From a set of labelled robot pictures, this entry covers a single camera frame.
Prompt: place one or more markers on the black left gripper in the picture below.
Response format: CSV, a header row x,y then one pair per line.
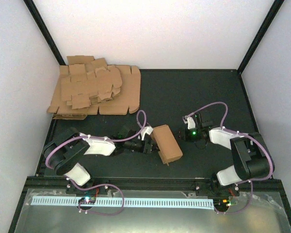
x,y
150,143

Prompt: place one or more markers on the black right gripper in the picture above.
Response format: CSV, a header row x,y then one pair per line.
x,y
186,136

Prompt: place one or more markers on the brown cardboard box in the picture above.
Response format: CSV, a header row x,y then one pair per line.
x,y
169,150

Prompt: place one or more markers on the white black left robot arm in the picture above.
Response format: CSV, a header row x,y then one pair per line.
x,y
65,151

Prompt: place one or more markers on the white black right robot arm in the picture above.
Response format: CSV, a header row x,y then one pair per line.
x,y
251,160

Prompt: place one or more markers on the stack of flat cardboard blanks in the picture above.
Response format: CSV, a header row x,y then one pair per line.
x,y
89,86

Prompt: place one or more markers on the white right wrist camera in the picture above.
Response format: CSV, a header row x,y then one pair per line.
x,y
190,122

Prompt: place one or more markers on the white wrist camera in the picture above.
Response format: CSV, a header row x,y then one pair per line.
x,y
147,130
190,122

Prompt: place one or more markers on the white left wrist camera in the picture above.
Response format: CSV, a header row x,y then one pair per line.
x,y
147,130

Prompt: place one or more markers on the white slotted cable duct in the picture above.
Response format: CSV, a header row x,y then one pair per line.
x,y
123,202

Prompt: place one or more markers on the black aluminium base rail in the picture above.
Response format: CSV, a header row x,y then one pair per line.
x,y
201,187

